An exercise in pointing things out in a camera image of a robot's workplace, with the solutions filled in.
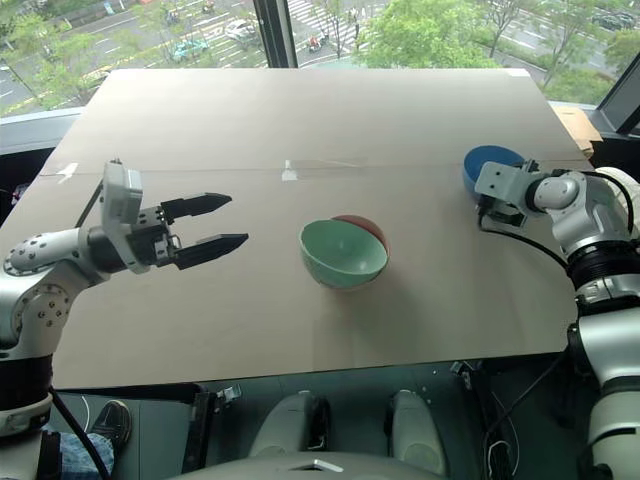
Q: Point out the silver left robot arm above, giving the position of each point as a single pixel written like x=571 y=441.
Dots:
x=45 y=300

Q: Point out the blue bowl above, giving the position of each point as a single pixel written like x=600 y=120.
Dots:
x=482 y=160

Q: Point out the black shoe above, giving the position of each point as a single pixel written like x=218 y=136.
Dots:
x=112 y=420

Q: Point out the green bowl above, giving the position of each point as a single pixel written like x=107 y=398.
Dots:
x=345 y=250

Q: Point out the brown cardboard sheet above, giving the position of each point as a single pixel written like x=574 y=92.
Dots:
x=200 y=125

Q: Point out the grey rounded robot leg cover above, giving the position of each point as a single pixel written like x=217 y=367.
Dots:
x=417 y=430

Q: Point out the dark window post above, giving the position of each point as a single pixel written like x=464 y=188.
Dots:
x=275 y=30

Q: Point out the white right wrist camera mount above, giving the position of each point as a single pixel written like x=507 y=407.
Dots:
x=495 y=182

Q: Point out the grey robot torso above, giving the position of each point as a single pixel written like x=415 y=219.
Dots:
x=310 y=467

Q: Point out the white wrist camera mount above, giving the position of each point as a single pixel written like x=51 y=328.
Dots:
x=120 y=200
x=495 y=182

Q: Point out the black table leg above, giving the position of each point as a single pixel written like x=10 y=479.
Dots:
x=197 y=425

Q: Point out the flattened brown cardboard box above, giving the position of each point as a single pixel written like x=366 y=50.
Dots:
x=575 y=125

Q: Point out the blue jeans leg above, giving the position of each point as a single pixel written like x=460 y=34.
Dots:
x=75 y=457

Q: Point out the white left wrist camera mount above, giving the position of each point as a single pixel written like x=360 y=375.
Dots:
x=120 y=200

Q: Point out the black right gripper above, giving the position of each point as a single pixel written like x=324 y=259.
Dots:
x=505 y=217

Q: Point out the long clear tape strip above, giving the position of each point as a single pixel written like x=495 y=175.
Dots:
x=289 y=172

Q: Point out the short clear tape strip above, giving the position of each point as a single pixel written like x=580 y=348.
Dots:
x=67 y=171

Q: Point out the metal table clamp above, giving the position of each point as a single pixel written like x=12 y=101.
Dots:
x=227 y=394
x=462 y=372

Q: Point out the dark slanted window frame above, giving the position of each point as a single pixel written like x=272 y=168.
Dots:
x=622 y=105

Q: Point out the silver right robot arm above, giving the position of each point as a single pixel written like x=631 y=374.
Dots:
x=590 y=210

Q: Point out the pink bowl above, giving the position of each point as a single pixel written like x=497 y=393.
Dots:
x=365 y=222

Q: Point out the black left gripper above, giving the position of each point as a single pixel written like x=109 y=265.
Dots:
x=152 y=237

